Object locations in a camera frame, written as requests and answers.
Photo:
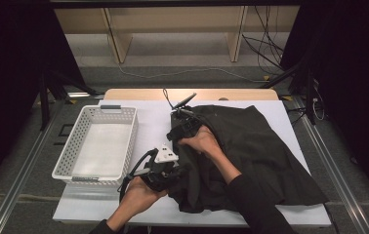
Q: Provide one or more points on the light wooden shelf unit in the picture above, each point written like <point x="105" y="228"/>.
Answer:
<point x="172" y="19"/>

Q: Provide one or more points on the person's left hand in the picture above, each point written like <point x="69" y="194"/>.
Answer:
<point x="137" y="195"/>

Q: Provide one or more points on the black metal stand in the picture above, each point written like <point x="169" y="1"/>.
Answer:
<point x="309" y="97"/>

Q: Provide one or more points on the white perforated plastic basket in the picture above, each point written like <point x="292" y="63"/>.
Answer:
<point x="101" y="149"/>

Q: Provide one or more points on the short silver rail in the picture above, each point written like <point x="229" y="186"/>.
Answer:
<point x="81" y="95"/>

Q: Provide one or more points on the dark grey garment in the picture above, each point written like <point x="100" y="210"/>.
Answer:
<point x="254" y="146"/>

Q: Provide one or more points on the black tripod stand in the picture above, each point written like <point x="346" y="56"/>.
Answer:
<point x="44" y="104"/>

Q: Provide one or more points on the aluminium floor rail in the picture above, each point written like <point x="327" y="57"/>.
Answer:
<point x="332" y="169"/>
<point x="26" y="169"/>

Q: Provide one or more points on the black curtain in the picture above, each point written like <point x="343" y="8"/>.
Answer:
<point x="358" y="81"/>
<point x="7" y="81"/>

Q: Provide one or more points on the yellow tape marker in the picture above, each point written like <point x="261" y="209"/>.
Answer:
<point x="266" y="78"/>
<point x="72" y="101"/>
<point x="287" y="97"/>

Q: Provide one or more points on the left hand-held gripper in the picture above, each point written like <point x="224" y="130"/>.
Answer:
<point x="159" y="175"/>

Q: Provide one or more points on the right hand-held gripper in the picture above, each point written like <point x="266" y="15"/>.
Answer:
<point x="187" y="125"/>

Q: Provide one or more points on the person's right hand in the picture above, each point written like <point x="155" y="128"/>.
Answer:
<point x="205" y="141"/>

